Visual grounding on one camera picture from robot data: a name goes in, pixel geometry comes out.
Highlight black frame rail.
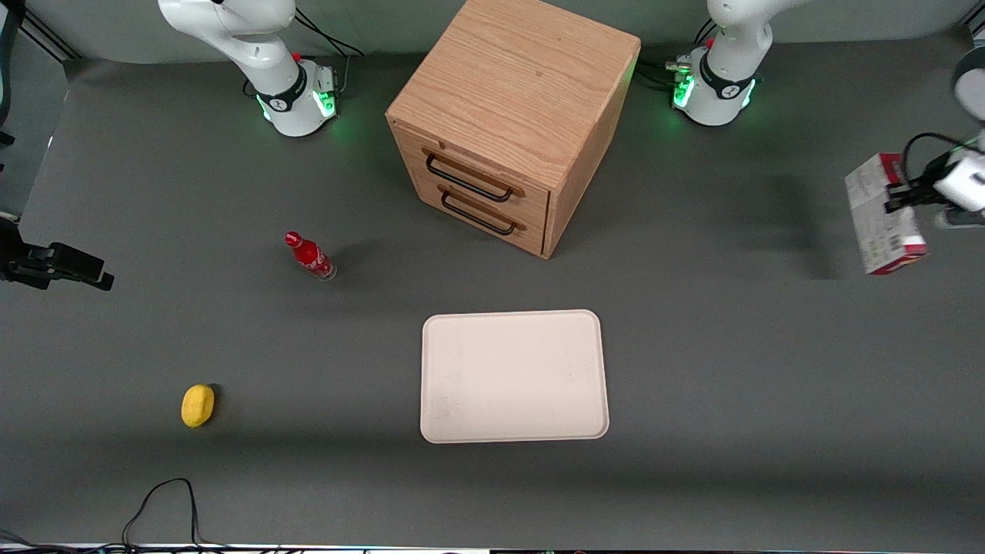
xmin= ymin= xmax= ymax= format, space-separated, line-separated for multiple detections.
xmin=19 ymin=12 xmax=82 ymax=62

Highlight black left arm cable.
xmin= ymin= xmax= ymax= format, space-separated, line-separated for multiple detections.
xmin=902 ymin=132 xmax=972 ymax=182

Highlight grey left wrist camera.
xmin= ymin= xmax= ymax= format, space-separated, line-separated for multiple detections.
xmin=935 ymin=206 xmax=985 ymax=229

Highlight wooden drawer front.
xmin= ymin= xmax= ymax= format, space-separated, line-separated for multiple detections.
xmin=400 ymin=129 xmax=552 ymax=225
xmin=412 ymin=173 xmax=549 ymax=258

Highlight black right base cables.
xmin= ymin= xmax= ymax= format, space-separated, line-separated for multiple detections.
xmin=295 ymin=8 xmax=365 ymax=61

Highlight black hanging strap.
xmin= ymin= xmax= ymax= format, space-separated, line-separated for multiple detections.
xmin=0 ymin=0 xmax=25 ymax=149

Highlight red cola bottle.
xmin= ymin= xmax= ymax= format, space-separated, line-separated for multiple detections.
xmin=284 ymin=230 xmax=338 ymax=282

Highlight black looped table cable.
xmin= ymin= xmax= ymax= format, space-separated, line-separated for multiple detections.
xmin=122 ymin=478 xmax=232 ymax=550

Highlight yellow lemon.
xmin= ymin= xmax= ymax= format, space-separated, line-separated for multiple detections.
xmin=181 ymin=384 xmax=216 ymax=429

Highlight wooden drawer cabinet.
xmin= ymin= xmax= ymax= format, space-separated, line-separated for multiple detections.
xmin=385 ymin=0 xmax=642 ymax=260

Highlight black base cables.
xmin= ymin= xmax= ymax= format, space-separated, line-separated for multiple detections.
xmin=637 ymin=17 xmax=720 ymax=87
xmin=295 ymin=8 xmax=365 ymax=61

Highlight beige plastic tray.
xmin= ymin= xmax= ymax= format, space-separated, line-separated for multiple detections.
xmin=420 ymin=309 xmax=610 ymax=445

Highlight black left base cables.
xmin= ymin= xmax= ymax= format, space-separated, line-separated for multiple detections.
xmin=637 ymin=17 xmax=720 ymax=87

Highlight red cookie box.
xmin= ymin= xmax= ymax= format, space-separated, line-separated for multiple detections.
xmin=844 ymin=152 xmax=929 ymax=276

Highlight black drawer handle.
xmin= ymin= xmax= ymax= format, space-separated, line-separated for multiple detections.
xmin=440 ymin=190 xmax=518 ymax=236
xmin=425 ymin=152 xmax=515 ymax=203

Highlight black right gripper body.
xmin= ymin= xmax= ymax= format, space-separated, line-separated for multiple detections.
xmin=0 ymin=219 xmax=56 ymax=290

